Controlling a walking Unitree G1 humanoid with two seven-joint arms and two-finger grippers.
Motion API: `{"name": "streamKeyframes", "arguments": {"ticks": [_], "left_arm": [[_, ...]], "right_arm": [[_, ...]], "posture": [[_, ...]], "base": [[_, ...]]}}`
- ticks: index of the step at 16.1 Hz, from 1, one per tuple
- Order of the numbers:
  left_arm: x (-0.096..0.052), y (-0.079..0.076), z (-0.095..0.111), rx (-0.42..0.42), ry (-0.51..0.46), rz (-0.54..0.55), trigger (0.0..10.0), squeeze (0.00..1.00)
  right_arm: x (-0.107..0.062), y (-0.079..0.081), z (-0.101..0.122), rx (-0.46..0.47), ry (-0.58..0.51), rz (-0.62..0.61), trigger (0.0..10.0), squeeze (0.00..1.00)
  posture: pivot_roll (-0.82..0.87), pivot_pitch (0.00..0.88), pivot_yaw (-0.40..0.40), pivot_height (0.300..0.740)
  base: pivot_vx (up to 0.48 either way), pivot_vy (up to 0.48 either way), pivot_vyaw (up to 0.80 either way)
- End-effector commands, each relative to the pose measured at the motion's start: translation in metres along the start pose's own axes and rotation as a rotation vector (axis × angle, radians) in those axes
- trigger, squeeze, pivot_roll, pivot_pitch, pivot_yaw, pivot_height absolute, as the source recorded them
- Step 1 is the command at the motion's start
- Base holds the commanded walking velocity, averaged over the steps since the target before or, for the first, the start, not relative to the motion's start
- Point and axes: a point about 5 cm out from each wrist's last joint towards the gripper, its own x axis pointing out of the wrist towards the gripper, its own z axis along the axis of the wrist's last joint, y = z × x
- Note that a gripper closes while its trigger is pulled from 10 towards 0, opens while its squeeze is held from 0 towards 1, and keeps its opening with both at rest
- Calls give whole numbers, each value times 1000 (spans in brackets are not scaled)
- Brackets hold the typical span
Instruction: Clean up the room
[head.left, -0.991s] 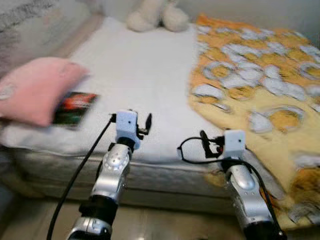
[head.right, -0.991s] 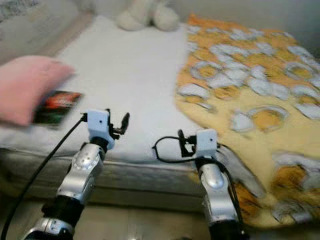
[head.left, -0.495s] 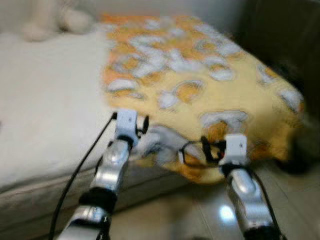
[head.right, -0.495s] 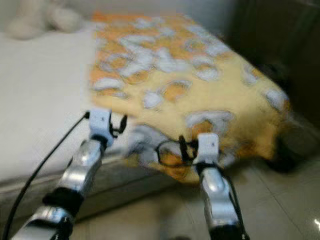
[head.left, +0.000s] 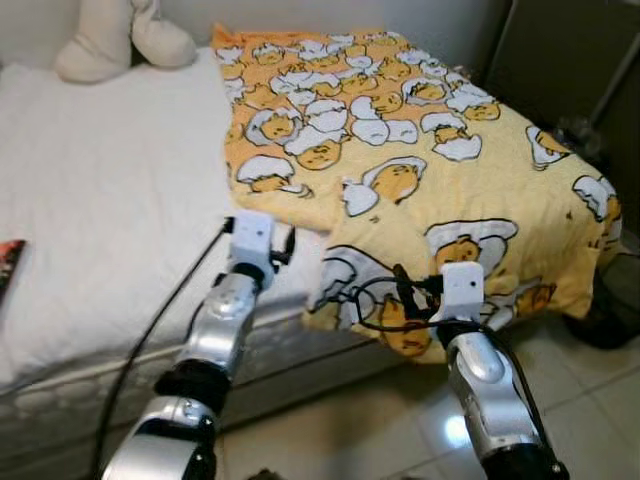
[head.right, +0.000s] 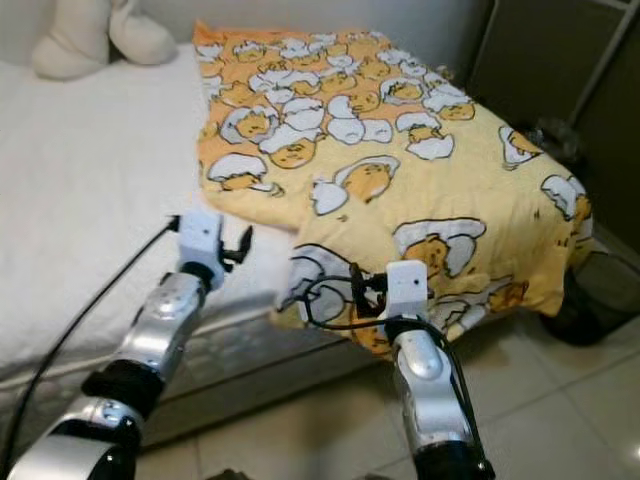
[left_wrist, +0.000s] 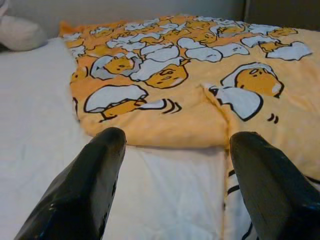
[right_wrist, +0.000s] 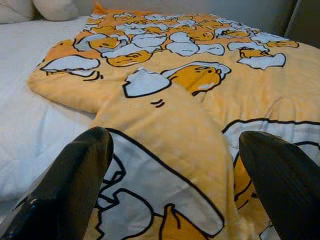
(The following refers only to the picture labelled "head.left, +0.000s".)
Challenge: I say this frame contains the yellow egg cartoon blanket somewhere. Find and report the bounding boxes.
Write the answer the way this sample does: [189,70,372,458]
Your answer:
[211,24,624,362]

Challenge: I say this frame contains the dark red cover book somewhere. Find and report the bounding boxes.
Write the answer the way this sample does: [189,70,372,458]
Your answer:
[0,239,27,303]

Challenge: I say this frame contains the black bag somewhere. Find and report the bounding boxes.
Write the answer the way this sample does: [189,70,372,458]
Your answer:
[563,248,640,350]

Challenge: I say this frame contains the white quilted mattress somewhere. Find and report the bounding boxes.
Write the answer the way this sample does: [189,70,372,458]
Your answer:
[0,48,421,446]

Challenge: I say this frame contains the cream plush toy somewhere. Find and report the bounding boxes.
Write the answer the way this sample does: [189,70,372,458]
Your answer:
[54,0,199,85]

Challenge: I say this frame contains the dark wardrobe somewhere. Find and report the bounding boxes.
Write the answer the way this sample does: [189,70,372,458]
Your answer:
[484,0,640,246]

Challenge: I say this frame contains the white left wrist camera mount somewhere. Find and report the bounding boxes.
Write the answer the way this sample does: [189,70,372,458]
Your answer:
[229,209,277,283]

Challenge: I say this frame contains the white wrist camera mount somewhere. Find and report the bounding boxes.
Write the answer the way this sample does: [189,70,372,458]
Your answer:
[437,261,489,324]
[229,209,277,283]

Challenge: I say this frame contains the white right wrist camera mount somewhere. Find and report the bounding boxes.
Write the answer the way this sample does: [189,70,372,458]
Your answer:
[437,261,489,324]

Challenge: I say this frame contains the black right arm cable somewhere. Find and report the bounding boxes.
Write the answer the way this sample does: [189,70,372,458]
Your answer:
[351,277,446,334]

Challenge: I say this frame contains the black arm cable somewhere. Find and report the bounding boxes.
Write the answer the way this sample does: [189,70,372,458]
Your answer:
[93,221,234,480]
[351,277,446,334]

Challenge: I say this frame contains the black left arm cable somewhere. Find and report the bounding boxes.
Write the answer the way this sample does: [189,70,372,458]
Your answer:
[93,221,234,480]

